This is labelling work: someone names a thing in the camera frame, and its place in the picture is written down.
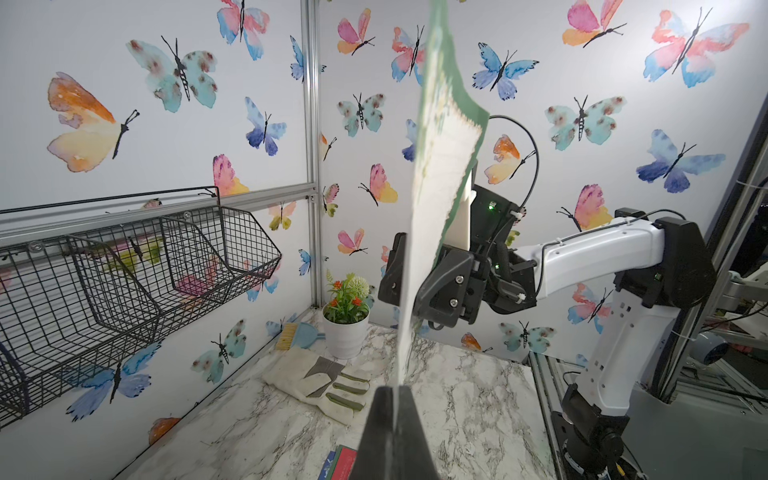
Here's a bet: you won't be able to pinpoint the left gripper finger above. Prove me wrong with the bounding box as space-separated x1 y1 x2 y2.
349 385 440 480

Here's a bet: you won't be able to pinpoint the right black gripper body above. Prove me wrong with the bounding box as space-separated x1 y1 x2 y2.
468 185 537 318

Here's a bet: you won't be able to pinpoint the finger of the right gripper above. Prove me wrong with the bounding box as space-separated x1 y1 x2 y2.
414 247 476 329
378 232 407 306

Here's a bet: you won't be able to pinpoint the red stationery paper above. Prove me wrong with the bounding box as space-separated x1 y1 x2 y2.
328 445 357 480

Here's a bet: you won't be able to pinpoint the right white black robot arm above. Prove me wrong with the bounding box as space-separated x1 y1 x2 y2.
411 187 716 479

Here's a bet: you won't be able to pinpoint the white potted flower plant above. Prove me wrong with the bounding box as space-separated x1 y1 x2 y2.
322 271 371 360

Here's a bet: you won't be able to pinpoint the beige green gardening glove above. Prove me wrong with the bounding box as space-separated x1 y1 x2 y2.
263 347 371 426

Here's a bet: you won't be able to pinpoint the small wooden hand brush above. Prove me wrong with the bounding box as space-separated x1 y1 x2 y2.
275 322 300 351

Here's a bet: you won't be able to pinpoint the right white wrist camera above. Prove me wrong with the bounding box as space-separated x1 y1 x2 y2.
443 173 476 250

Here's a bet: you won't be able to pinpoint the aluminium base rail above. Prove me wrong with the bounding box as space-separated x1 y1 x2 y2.
528 353 567 479

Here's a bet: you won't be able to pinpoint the black wire wall basket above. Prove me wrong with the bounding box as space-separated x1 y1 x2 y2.
1 202 282 425

